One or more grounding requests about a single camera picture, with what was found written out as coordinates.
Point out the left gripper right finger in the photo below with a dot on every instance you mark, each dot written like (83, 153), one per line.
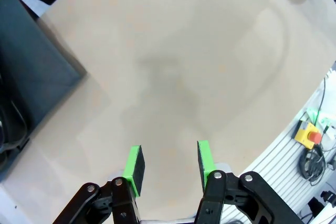
(207, 163)

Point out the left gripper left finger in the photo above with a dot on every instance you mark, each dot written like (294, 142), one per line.
(134, 171)

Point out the black shoe stand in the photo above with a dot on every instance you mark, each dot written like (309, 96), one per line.
(34, 58)

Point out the yellow emergency stop button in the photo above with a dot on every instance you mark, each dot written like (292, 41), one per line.
(307, 134)

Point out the aluminium profile table frame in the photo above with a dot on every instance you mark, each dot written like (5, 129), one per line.
(275, 161)

